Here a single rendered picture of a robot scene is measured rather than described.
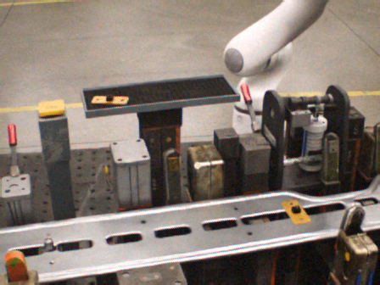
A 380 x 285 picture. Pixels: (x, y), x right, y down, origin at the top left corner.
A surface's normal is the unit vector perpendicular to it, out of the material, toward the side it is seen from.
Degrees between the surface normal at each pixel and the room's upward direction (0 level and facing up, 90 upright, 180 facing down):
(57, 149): 90
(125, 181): 90
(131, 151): 0
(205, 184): 90
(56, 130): 90
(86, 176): 0
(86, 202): 0
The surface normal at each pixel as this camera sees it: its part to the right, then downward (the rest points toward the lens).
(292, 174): 0.04, -0.85
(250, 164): 0.30, 0.51
